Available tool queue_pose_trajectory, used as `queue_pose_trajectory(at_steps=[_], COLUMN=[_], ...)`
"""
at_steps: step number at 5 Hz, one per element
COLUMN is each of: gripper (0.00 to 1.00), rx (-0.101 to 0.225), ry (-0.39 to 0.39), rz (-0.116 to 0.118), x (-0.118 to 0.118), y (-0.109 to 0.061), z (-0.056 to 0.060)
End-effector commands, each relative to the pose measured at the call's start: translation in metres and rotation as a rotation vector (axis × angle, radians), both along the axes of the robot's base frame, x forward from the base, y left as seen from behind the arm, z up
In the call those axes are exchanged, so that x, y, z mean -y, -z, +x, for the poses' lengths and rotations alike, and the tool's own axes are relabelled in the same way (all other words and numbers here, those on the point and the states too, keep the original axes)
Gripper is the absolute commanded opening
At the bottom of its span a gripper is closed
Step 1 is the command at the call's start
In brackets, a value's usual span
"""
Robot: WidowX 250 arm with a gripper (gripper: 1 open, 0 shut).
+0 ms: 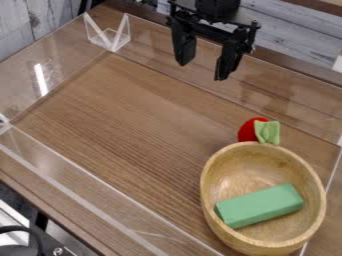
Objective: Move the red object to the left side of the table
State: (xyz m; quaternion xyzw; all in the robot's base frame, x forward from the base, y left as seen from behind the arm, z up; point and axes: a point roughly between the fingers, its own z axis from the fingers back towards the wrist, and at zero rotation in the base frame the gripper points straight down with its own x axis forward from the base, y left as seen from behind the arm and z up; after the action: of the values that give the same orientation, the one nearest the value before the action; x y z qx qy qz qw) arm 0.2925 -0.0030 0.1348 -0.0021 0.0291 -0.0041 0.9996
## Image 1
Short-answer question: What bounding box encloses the clear acrylic enclosure wall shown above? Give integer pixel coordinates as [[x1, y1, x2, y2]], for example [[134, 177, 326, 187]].
[[0, 7, 342, 256]]

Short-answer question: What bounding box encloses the black metal table leg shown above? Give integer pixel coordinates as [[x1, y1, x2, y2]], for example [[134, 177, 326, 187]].
[[35, 212, 48, 231]]

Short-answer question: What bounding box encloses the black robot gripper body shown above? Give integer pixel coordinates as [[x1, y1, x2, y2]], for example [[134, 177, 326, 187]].
[[168, 0, 260, 53]]

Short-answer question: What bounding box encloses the green rectangular block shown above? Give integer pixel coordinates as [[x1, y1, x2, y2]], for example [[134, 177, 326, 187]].
[[214, 184, 305, 229]]

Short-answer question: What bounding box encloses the black cable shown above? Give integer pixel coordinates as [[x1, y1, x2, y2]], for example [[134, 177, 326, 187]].
[[0, 225, 44, 256]]

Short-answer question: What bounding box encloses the red plush strawberry green leaf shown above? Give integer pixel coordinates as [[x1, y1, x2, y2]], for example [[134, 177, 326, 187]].
[[238, 117, 281, 145]]

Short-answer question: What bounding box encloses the wooden bowl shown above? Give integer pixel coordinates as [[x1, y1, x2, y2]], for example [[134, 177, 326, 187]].
[[200, 142, 326, 256]]

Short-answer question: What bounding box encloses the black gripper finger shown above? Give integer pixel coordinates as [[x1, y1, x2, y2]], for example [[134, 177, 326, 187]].
[[214, 39, 243, 81], [171, 20, 196, 66]]

